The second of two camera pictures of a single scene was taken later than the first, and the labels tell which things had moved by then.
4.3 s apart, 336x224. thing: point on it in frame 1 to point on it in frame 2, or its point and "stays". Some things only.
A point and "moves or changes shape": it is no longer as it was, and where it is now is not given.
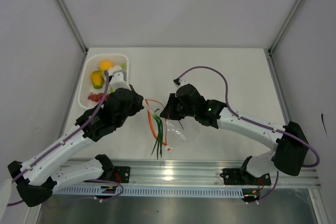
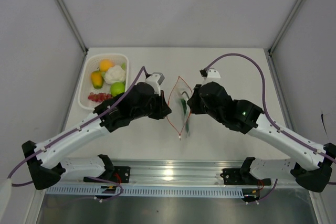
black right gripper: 168,112 to 193,102
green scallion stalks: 160,126 moves or changes shape
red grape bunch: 98,97 stays
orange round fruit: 105,64 stays
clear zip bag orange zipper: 170,133 moves or changes shape
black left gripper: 138,103 to 162,106
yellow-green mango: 97,79 stays
